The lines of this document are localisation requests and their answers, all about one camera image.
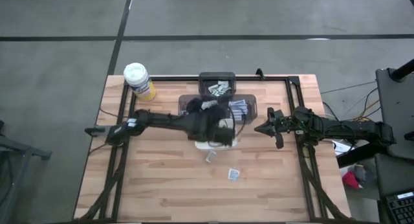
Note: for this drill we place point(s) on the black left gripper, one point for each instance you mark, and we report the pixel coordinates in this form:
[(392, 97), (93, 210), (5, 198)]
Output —
[(203, 123)]

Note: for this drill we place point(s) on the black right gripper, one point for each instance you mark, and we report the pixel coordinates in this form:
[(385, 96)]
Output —
[(281, 127)]

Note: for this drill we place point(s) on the small white printed packet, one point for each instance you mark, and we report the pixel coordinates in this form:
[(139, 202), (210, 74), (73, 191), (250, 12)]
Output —
[(210, 156), (223, 91), (209, 104), (224, 84), (233, 174)]

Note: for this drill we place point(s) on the white plastic bin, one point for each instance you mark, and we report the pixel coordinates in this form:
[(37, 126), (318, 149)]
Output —
[(207, 146)]

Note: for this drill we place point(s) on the blue striped white packet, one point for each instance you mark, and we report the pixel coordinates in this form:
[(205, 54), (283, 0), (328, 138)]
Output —
[(238, 117), (239, 110), (237, 103)]

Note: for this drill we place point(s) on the green printed white packet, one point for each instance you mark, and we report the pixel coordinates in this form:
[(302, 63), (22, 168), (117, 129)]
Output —
[(213, 88)]

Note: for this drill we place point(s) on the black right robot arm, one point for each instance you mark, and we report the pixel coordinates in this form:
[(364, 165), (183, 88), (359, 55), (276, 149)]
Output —
[(349, 128)]

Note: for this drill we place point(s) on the small smoky translucent bin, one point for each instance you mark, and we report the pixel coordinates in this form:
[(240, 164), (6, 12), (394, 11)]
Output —
[(207, 78)]

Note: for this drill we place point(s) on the small black clamp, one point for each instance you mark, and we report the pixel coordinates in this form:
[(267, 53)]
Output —
[(259, 73)]

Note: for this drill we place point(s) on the white paper sheet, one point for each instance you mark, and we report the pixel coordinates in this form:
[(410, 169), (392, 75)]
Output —
[(343, 148)]

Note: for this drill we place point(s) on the yellow Lysol wipes canister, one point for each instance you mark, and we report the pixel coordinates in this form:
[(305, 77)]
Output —
[(139, 80)]

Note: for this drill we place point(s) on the red and grey cloth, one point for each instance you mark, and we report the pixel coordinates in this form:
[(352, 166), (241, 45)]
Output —
[(351, 180)]

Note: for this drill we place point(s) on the black pole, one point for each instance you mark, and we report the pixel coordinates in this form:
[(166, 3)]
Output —
[(402, 71)]

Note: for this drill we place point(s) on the black keyboard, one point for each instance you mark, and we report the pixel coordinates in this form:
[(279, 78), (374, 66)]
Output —
[(401, 211)]

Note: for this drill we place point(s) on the grey metal stand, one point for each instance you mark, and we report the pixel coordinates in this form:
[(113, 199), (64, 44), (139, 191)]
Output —
[(19, 149)]

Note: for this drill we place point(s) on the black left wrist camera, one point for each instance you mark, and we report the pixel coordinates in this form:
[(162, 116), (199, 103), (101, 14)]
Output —
[(226, 133)]

